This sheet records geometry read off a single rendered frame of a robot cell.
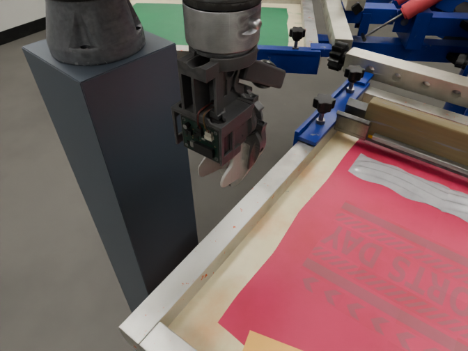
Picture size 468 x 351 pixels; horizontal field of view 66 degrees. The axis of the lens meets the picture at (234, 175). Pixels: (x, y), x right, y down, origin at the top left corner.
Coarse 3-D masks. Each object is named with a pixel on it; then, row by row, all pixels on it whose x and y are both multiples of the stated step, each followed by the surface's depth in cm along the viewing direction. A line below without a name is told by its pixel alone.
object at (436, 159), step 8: (376, 136) 75; (384, 136) 75; (392, 144) 74; (400, 144) 73; (408, 152) 73; (416, 152) 72; (424, 152) 72; (432, 160) 71; (440, 160) 70; (448, 160) 70; (456, 168) 69; (464, 168) 68
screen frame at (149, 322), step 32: (384, 96) 88; (288, 160) 71; (256, 192) 64; (224, 224) 59; (192, 256) 55; (224, 256) 57; (160, 288) 51; (192, 288) 52; (128, 320) 47; (160, 320) 48
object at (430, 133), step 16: (368, 112) 75; (384, 112) 72; (400, 112) 71; (416, 112) 70; (384, 128) 74; (400, 128) 72; (416, 128) 70; (432, 128) 69; (448, 128) 67; (464, 128) 66; (416, 144) 72; (432, 144) 70; (448, 144) 68; (464, 144) 67; (464, 160) 68
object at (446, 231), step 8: (456, 176) 72; (456, 184) 71; (464, 184) 71; (464, 192) 69; (440, 216) 65; (448, 216) 65; (456, 216) 65; (440, 224) 64; (448, 224) 64; (456, 224) 64; (464, 224) 64; (432, 232) 62; (440, 232) 62; (448, 232) 62; (456, 232) 62; (464, 232) 62; (440, 240) 61; (448, 240) 61; (456, 240) 61; (464, 240) 61; (456, 248) 60; (464, 248) 60; (392, 344) 49
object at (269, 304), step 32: (352, 160) 76; (384, 160) 76; (416, 160) 76; (320, 192) 69; (352, 192) 69; (384, 192) 69; (320, 224) 64; (416, 224) 64; (288, 256) 59; (256, 288) 55; (288, 288) 55; (224, 320) 51; (256, 320) 51; (288, 320) 51; (320, 320) 51; (352, 320) 51
